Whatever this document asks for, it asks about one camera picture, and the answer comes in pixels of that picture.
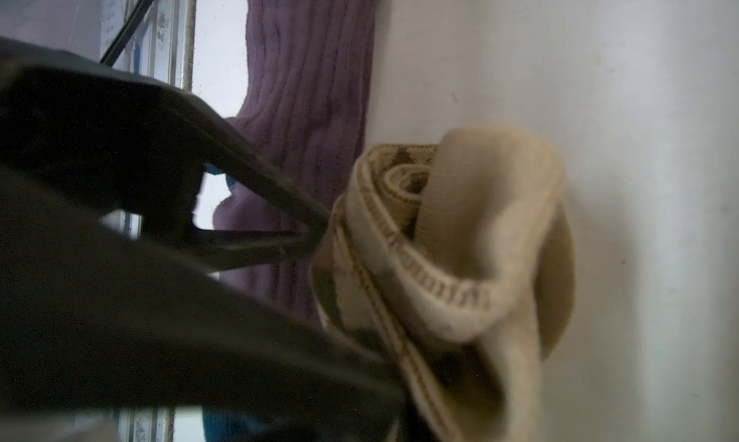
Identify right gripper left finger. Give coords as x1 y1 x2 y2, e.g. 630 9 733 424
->
1 170 407 441

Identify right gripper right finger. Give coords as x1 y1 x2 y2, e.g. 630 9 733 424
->
1 39 329 269

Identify purple striped sock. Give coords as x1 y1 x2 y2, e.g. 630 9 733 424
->
201 0 387 442

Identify brown argyle sock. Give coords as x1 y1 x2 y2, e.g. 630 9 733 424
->
309 127 575 441

